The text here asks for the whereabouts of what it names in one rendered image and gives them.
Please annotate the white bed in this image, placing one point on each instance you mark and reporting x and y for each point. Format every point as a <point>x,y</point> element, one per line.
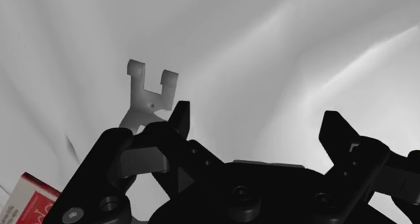
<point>262,69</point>

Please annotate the grey forked bracket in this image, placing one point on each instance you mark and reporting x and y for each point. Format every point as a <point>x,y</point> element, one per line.
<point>140,98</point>

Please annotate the red and white box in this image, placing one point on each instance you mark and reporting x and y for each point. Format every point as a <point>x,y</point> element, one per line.
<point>24,200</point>

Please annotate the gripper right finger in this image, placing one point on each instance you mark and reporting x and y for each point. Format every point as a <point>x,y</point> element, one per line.
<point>356,164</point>

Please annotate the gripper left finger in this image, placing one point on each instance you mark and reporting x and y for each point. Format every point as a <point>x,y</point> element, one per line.
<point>95,170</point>

